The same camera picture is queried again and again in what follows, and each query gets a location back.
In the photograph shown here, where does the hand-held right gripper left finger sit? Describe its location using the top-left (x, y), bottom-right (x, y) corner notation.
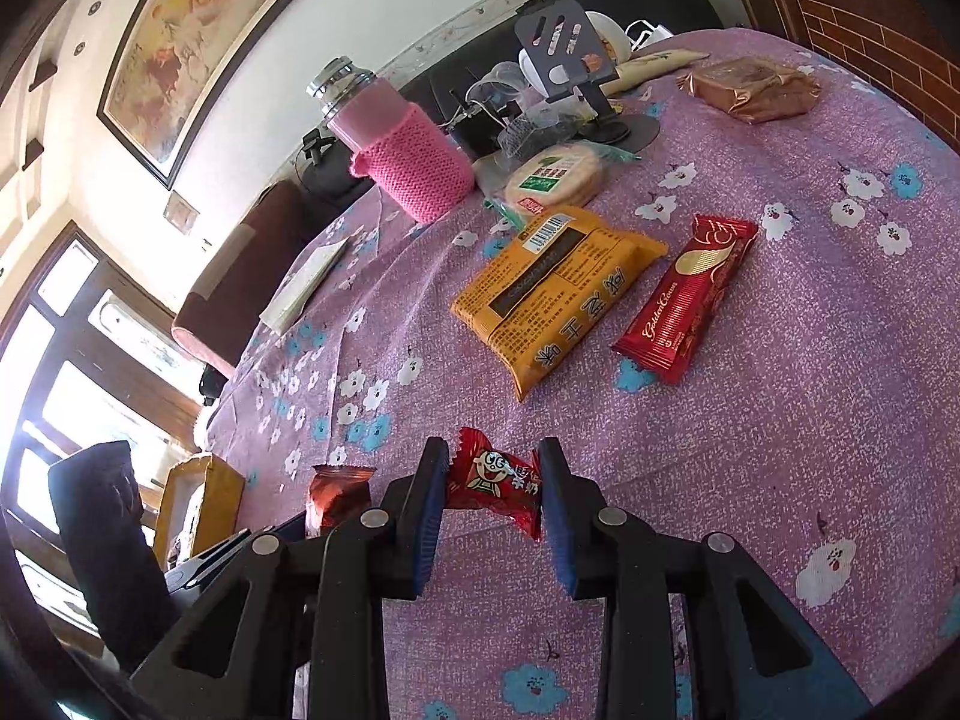
top-left (131, 435), bottom-right (452, 720)

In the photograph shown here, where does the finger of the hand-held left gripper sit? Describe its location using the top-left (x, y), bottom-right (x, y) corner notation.
top-left (163, 511), bottom-right (308, 595)

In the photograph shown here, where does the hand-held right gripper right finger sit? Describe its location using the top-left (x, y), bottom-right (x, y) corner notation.
top-left (536, 436), bottom-right (860, 720)

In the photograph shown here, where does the yellow cardboard box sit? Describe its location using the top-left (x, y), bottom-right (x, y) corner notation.
top-left (152, 452), bottom-right (247, 572)

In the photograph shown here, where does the red candy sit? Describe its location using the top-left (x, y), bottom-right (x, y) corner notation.
top-left (446, 426), bottom-right (544, 542)

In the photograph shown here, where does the shiny copper red packet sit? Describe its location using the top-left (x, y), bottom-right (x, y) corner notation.
top-left (306, 463), bottom-right (377, 539)

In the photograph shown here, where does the wooden framed window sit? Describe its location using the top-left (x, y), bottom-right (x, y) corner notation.
top-left (0, 221), bottom-right (207, 620)

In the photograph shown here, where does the purple floral tablecloth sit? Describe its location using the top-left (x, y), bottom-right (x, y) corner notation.
top-left (206, 26), bottom-right (960, 720)

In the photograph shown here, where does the orange biscuit packet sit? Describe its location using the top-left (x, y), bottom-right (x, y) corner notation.
top-left (450, 205), bottom-right (670, 404)

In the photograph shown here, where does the red wafer packet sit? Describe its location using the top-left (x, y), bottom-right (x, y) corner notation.
top-left (611, 214), bottom-right (760, 389)

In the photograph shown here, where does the brown padded chair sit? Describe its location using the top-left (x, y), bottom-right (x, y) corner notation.
top-left (171, 180), bottom-right (332, 381)

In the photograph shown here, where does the round rice cracker packet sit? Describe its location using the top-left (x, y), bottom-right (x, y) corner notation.
top-left (499, 141), bottom-right (608, 212)

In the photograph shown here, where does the bottle with pink knitted sleeve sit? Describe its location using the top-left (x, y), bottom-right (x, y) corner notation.
top-left (305, 56), bottom-right (478, 226)

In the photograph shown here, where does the clear plastic bag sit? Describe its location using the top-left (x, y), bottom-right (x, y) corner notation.
top-left (496, 100), bottom-right (602, 160)

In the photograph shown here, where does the clear plastic cup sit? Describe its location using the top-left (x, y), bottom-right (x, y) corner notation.
top-left (465, 60), bottom-right (530, 117)

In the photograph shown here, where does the long beige packet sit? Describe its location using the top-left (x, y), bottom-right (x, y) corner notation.
top-left (600, 47), bottom-right (711, 97)

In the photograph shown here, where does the brown bread packet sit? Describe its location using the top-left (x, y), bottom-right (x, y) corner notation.
top-left (675, 55), bottom-right (824, 126)

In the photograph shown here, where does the dark metal phone stand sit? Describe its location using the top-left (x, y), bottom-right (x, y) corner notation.
top-left (514, 0), bottom-right (661, 155)

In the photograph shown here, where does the white bowl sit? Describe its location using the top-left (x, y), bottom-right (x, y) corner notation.
top-left (583, 10), bottom-right (640, 66)

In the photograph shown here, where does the black sofa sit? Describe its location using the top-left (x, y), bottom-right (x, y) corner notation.
top-left (296, 0), bottom-right (725, 203)

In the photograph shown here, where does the wooden cabinet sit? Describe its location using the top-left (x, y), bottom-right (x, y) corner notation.
top-left (712, 0), bottom-right (960, 155)

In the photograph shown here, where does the wall light switch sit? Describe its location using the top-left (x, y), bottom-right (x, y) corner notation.
top-left (163, 190), bottom-right (201, 235)

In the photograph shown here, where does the framed wall painting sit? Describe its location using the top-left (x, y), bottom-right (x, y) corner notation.
top-left (96, 0), bottom-right (353, 192)

